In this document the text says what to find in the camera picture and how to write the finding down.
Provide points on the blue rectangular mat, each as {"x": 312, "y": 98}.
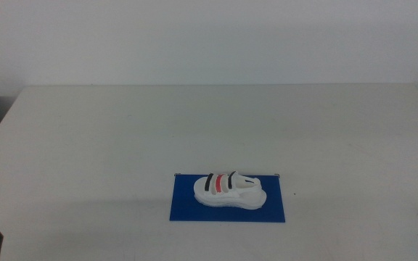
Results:
{"x": 223, "y": 214}

